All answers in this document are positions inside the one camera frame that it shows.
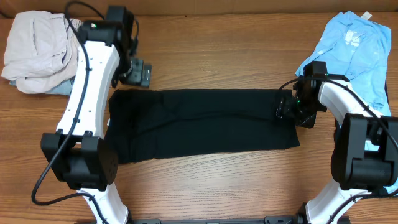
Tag black t-shirt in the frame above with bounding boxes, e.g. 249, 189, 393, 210
105, 89, 300, 164

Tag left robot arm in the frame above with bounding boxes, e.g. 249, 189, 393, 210
40, 6, 152, 223

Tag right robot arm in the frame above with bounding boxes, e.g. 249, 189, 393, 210
264, 61, 397, 224

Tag dark garment under blue shirt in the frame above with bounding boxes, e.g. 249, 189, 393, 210
333, 120, 341, 144

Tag light blue denim jeans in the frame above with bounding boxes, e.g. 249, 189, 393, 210
9, 77, 74, 95

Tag light blue t-shirt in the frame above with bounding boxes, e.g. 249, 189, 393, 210
295, 11, 398, 195

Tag white folded garment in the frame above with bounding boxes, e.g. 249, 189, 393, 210
1, 11, 81, 83

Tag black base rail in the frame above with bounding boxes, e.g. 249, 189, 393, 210
132, 216, 296, 224

